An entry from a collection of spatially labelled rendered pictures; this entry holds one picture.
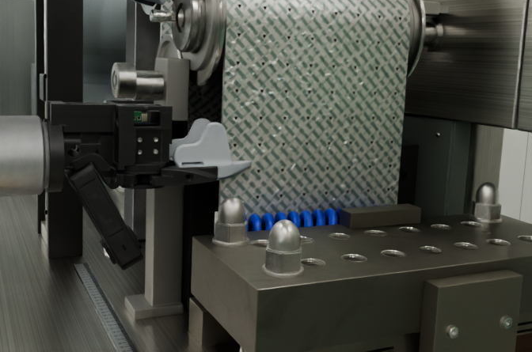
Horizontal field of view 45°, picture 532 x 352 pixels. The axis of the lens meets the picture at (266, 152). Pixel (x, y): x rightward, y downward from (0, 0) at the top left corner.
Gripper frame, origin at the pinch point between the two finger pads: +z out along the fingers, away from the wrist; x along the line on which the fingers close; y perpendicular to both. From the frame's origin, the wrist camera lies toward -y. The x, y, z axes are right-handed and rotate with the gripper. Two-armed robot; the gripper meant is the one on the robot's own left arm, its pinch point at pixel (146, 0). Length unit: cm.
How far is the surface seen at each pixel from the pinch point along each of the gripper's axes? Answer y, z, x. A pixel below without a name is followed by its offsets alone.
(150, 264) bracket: -22.7, 20.6, 0.5
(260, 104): -1.4, 15.1, -8.3
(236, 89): -2.1, 11.8, -8.3
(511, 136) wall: 139, 237, 207
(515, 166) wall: 126, 248, 201
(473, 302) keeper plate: -6.0, 34.4, -30.0
